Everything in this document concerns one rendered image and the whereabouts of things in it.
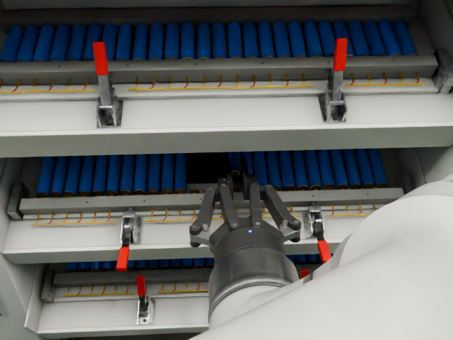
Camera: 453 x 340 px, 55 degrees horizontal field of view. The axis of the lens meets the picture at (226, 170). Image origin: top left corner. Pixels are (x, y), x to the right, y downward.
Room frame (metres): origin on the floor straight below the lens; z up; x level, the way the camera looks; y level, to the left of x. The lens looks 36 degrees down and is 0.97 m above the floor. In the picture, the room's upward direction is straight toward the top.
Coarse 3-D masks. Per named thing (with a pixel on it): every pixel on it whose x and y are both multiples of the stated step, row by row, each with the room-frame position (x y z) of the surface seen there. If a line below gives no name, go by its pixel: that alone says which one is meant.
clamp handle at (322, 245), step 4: (316, 220) 0.45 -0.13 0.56; (320, 220) 0.45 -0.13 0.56; (316, 224) 0.45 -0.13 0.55; (316, 228) 0.44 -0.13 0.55; (320, 228) 0.44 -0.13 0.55; (316, 232) 0.44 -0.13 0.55; (320, 232) 0.44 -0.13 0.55; (316, 236) 0.43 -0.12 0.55; (320, 236) 0.43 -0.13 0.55; (320, 240) 0.42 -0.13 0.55; (324, 240) 0.42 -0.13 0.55; (320, 244) 0.41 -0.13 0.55; (324, 244) 0.41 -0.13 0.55; (320, 248) 0.40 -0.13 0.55; (324, 248) 0.40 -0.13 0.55; (328, 248) 0.40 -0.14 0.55; (320, 252) 0.40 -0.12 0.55; (324, 252) 0.40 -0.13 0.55; (328, 252) 0.40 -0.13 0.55; (320, 256) 0.40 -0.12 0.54; (324, 256) 0.39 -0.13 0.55; (328, 256) 0.39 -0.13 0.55; (324, 260) 0.38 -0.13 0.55
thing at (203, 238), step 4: (204, 224) 0.36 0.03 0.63; (204, 228) 0.36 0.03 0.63; (208, 228) 0.37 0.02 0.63; (200, 232) 0.36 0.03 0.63; (204, 232) 0.36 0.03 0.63; (208, 232) 0.36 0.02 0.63; (192, 236) 0.35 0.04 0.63; (196, 236) 0.35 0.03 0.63; (200, 236) 0.35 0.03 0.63; (204, 236) 0.35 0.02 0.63; (208, 236) 0.35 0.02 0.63; (192, 240) 0.35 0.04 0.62; (196, 240) 0.35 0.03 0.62; (200, 240) 0.35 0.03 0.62; (204, 240) 0.35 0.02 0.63; (208, 240) 0.34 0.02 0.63; (204, 244) 0.35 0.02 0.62; (208, 244) 0.34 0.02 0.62
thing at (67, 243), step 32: (32, 160) 0.56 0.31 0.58; (384, 160) 0.57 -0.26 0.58; (416, 160) 0.53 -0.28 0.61; (0, 192) 0.47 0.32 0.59; (32, 192) 0.51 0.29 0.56; (160, 192) 0.51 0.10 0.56; (0, 224) 0.44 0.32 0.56; (64, 224) 0.46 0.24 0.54; (96, 224) 0.46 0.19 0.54; (160, 224) 0.46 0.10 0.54; (352, 224) 0.47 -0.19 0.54; (32, 256) 0.43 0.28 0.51; (64, 256) 0.43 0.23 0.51; (96, 256) 0.44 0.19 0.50; (160, 256) 0.44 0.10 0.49; (192, 256) 0.45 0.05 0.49
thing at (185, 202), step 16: (240, 192) 0.49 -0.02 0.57; (288, 192) 0.50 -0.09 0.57; (304, 192) 0.50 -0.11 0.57; (320, 192) 0.50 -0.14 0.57; (336, 192) 0.50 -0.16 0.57; (352, 192) 0.50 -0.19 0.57; (368, 192) 0.50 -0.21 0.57; (384, 192) 0.50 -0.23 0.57; (400, 192) 0.50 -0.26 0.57; (32, 208) 0.47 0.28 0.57; (48, 208) 0.47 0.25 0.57; (64, 208) 0.47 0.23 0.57; (80, 208) 0.47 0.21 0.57; (96, 208) 0.47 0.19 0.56; (112, 208) 0.47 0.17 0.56; (144, 208) 0.48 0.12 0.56; (160, 208) 0.48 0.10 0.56; (176, 208) 0.48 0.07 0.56; (192, 208) 0.48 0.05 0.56; (32, 224) 0.45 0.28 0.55; (48, 224) 0.46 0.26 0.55
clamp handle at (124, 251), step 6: (126, 228) 0.44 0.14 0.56; (126, 234) 0.43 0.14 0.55; (126, 240) 0.42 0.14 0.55; (126, 246) 0.41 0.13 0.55; (120, 252) 0.40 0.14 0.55; (126, 252) 0.40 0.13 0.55; (120, 258) 0.39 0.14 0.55; (126, 258) 0.39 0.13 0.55; (120, 264) 0.38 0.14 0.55; (126, 264) 0.38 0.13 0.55; (120, 270) 0.37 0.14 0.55; (126, 270) 0.37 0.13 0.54
